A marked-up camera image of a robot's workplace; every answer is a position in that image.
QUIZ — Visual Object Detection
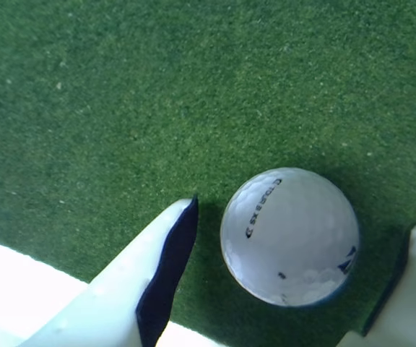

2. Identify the white gripper finger with navy pad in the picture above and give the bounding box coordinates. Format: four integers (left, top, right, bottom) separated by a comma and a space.
19, 193, 199, 347

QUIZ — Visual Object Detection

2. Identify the white golf ball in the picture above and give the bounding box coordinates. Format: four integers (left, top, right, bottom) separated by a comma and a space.
219, 167, 360, 308

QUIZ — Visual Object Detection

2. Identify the long green turf mat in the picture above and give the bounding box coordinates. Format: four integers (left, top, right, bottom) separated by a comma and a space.
0, 0, 416, 347

